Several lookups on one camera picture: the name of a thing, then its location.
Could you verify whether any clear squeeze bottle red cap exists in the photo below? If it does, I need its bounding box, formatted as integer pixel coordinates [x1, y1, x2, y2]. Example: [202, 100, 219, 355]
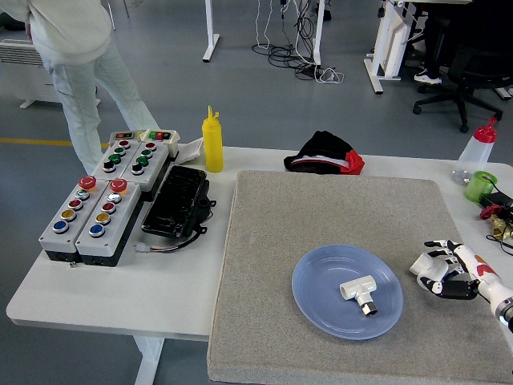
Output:
[451, 116, 498, 186]

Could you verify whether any black office chair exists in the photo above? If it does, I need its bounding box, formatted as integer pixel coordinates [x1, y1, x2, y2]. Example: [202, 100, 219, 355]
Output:
[412, 39, 513, 134]

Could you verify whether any grey button box green button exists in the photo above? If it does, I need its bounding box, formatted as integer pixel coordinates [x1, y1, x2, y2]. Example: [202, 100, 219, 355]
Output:
[38, 175, 110, 264]

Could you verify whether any white desk leg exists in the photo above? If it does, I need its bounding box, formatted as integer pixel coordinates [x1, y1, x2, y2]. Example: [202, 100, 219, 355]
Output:
[202, 0, 220, 63]
[312, 0, 325, 67]

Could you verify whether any white tee fitting metal end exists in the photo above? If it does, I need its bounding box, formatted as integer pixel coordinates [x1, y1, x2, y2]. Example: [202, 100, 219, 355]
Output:
[339, 274, 380, 318]

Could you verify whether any green plastic cup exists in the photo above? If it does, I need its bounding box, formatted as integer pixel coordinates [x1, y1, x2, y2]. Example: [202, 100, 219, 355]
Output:
[463, 170, 498, 204]

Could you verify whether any black power adapter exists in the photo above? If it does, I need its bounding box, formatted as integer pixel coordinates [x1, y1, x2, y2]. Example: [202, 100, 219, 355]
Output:
[480, 190, 513, 213]

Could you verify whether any black plastic controller case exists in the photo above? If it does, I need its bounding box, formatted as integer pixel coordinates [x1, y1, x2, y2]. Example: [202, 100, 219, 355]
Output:
[140, 164, 217, 240]

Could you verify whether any blue plate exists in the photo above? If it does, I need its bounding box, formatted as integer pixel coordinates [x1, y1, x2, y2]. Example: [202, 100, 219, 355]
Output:
[291, 244, 404, 341]

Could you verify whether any white table leg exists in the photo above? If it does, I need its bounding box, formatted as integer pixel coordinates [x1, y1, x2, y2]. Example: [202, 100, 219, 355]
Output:
[131, 335, 165, 385]

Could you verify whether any yellow squeeze bottle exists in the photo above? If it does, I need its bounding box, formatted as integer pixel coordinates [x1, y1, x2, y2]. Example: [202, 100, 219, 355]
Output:
[201, 105, 224, 173]

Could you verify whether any black cable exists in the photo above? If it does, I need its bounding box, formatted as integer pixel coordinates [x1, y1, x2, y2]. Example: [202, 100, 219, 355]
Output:
[484, 234, 513, 257]

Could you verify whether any brass valve red handle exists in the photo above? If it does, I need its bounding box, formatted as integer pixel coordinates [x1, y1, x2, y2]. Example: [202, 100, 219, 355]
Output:
[479, 203, 513, 241]

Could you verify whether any white panel heater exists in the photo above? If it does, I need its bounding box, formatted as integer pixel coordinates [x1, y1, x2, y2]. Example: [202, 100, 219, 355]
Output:
[0, 38, 101, 110]

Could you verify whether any black red white cloth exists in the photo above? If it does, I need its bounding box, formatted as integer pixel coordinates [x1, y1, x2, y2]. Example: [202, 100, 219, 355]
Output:
[283, 130, 366, 176]

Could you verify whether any grey-brown mat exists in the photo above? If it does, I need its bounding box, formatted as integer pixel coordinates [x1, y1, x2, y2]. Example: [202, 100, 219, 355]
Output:
[207, 169, 513, 385]

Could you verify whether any grey button box black knob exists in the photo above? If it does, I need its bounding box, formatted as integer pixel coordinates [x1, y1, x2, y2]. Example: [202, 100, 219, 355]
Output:
[91, 139, 141, 181]
[119, 140, 170, 192]

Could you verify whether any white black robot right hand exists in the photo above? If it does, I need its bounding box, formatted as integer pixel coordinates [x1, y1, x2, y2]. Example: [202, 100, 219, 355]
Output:
[416, 239, 513, 310]

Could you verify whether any seated person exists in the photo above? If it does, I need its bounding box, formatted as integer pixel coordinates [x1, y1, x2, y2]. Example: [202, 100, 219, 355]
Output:
[414, 0, 513, 86]

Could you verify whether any white green red switch box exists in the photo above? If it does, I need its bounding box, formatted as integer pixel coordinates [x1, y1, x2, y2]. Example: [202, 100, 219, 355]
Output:
[139, 128, 181, 158]

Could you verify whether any grey red black switch box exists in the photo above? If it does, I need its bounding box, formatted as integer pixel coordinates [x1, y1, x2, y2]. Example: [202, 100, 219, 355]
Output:
[108, 130, 145, 146]

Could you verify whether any floor cable bundle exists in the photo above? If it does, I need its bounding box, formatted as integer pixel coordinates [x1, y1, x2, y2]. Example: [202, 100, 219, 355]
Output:
[251, 0, 345, 84]

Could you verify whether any grey button box silver button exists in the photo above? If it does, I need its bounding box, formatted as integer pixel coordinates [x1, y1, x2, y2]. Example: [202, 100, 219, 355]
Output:
[75, 178, 142, 268]

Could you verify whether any white desk frame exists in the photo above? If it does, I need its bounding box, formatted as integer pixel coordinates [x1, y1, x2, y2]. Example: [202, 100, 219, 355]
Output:
[363, 0, 430, 95]

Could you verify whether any white plastic piece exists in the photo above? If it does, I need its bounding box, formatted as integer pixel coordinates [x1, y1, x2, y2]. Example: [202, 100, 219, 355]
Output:
[176, 137, 205, 165]

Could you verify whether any black fan base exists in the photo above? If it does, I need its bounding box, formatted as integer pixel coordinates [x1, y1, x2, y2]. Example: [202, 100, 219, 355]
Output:
[0, 10, 29, 32]

